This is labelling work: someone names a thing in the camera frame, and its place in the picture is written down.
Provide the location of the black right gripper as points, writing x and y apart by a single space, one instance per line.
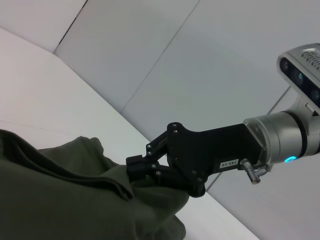
212 150

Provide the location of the dark green t-shirt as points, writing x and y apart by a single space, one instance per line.
62 187

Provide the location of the small silver connector plug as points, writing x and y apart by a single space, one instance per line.
252 172

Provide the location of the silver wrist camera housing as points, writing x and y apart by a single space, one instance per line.
302 72

